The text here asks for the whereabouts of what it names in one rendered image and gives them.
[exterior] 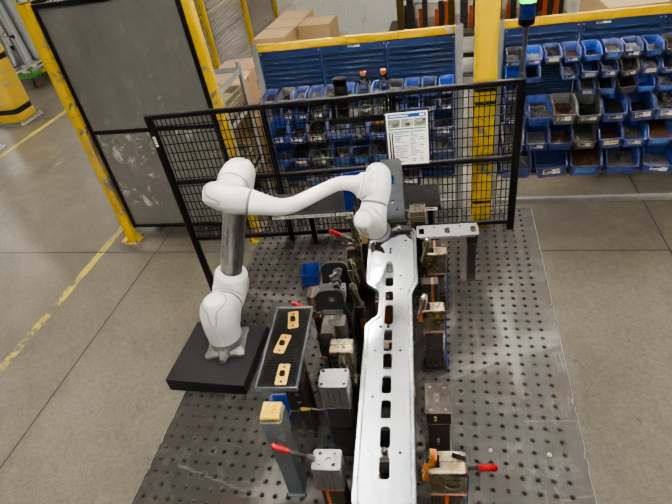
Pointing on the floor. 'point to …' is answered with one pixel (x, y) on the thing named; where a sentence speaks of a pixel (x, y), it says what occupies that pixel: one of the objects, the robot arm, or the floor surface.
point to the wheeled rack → (26, 63)
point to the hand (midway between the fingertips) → (395, 242)
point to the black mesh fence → (353, 153)
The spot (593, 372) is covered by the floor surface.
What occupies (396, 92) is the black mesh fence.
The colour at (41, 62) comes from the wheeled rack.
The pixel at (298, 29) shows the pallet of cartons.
